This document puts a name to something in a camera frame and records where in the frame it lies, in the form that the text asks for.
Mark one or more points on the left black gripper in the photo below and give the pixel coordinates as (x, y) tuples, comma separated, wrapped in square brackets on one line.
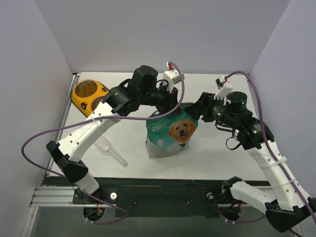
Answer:
[(170, 100)]

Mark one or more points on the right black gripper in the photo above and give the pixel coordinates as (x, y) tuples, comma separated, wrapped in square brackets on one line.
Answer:
[(205, 104)]

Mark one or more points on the green pet food bag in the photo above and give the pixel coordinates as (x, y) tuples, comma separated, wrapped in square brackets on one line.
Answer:
[(170, 135)]

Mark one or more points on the clear plastic scoop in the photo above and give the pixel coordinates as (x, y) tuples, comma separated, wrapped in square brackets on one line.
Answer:
[(106, 148)]

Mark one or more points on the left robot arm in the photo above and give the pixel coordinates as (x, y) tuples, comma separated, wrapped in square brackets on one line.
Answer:
[(116, 105)]

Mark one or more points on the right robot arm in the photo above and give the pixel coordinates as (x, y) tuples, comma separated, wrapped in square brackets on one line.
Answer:
[(289, 204)]

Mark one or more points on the yellow double pet bowl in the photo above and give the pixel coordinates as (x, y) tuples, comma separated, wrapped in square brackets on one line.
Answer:
[(87, 94)]

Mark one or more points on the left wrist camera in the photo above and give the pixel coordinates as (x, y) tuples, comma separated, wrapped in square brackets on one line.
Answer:
[(172, 76)]

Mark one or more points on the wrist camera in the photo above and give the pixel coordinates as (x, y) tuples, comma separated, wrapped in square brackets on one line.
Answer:
[(172, 76), (224, 88)]

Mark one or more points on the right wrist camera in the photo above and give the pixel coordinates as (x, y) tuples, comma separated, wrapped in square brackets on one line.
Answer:
[(224, 88)]

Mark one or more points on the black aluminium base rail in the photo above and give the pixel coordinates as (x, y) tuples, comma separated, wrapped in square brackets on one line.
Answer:
[(165, 198)]

